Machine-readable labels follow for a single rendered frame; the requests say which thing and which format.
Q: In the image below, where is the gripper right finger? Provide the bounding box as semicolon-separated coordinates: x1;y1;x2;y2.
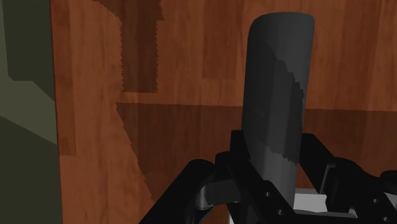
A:
296;132;397;224

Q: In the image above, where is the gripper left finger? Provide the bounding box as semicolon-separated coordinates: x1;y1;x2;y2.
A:
138;129;295;224

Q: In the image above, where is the dark grey cylinder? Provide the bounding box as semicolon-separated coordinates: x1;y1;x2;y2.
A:
241;11;316;209

